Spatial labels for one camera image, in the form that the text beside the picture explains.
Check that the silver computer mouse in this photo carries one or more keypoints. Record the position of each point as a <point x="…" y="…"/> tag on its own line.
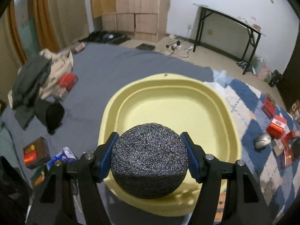
<point x="262" y="141"/>

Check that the red cigarette box far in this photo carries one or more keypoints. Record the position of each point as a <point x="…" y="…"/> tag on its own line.
<point x="269" y="106"/>

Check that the red box near clothes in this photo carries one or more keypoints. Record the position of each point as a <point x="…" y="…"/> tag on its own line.
<point x="64" y="86"/>

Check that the blue white packet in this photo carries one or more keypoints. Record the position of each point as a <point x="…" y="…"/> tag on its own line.
<point x="65" y="155"/>

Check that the red flat cigarette packs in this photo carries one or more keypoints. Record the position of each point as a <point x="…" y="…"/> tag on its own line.
<point x="282" y="147"/>

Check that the power strip with cables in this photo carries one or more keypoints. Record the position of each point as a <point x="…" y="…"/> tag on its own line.
<point x="179" y="47"/>

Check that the dark brown orange box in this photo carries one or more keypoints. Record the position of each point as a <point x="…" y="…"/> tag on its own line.
<point x="36" y="153"/>

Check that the pink bag under table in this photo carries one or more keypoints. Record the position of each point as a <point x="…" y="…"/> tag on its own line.
<point x="264" y="74"/>

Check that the blue white checkered blanket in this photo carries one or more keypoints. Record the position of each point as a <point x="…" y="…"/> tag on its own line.
<point x="276" y="170"/>

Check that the grey bed sheet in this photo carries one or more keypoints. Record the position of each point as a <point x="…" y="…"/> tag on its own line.
<point x="101" y="70"/>

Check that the black cap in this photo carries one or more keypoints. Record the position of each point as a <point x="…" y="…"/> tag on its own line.
<point x="54" y="116"/>

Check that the black suitcase on floor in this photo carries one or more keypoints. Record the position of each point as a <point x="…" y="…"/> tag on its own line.
<point x="106" y="37"/>

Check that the wooden wardrobe cabinet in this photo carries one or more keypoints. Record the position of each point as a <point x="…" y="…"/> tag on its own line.
<point x="141" y="19"/>

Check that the red white cigarette carton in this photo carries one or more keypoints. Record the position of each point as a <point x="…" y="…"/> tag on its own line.
<point x="277" y="126"/>

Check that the black folding table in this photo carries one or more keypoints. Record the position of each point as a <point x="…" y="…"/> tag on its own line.
<point x="227" y="35"/>

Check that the yellow plastic basin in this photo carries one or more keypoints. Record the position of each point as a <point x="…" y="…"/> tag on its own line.
<point x="182" y="104"/>

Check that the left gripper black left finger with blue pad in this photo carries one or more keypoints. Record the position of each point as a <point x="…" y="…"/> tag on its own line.
<point x="54" y="200"/>

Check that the orange curtain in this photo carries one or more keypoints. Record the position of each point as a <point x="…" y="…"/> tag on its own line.
<point x="44" y="29"/>

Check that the black flat device on floor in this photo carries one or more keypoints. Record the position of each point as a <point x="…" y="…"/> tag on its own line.
<point x="146" y="47"/>

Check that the pile of clothes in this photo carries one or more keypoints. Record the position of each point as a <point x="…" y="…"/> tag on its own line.
<point x="37" y="80"/>

